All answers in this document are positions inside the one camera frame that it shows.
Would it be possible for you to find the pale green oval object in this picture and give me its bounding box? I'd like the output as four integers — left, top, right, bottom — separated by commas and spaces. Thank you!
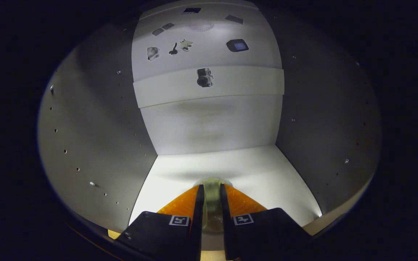
196, 177, 231, 233

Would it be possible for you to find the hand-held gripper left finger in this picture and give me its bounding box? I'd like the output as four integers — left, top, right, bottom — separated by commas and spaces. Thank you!
116, 184, 205, 261

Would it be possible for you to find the white cabinet shelf board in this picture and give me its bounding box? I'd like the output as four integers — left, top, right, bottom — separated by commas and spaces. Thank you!
129, 145, 322, 227

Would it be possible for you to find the grey cabinet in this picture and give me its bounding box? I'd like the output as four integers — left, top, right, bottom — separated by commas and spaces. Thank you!
37, 0, 383, 250

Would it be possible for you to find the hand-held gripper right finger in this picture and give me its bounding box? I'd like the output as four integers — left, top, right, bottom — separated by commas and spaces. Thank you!
219, 183, 313, 261

